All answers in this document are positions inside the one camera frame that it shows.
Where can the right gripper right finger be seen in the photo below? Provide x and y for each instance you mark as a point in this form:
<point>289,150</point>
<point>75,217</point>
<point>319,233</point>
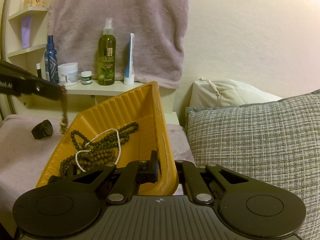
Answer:
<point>192,183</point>

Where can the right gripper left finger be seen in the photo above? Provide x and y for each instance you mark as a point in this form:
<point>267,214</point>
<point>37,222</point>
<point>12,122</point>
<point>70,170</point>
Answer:
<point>130,177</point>

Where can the black smart watch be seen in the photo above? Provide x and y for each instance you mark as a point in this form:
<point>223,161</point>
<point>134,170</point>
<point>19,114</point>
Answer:
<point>42,130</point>

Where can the orange plastic tray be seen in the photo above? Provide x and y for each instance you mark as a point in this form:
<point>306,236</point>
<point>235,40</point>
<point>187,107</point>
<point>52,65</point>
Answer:
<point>141,105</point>

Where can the black white lip balm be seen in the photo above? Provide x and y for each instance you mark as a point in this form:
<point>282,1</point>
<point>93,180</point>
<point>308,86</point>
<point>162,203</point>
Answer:
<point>39,71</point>

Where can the blue spray bottle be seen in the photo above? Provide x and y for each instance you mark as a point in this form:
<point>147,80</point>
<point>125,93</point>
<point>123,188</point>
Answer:
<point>50,60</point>

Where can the white cream jar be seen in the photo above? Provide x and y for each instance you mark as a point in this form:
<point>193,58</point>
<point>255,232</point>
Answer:
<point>68,74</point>

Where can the purple tube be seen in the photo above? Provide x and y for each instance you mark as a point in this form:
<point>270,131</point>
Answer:
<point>26,23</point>

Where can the small green-label jar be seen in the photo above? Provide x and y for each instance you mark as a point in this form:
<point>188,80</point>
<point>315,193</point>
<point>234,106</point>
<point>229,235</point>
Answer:
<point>86,77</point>

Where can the small cardboard box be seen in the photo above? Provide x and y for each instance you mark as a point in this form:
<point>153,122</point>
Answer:
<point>34,3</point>

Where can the white pillow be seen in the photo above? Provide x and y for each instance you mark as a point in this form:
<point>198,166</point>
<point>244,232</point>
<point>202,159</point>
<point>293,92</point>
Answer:
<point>208,93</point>

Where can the grey checked pillow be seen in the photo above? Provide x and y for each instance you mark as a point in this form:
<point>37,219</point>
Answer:
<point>275,142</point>

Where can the blue white tube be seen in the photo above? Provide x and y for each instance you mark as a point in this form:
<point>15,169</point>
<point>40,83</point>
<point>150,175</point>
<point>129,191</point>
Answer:
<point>129,75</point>

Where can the green olive spray bottle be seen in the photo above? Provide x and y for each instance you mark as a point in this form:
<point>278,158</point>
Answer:
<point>106,60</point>

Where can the pink hanging towel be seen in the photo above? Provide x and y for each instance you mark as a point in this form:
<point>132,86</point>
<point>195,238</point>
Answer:
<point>159,27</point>

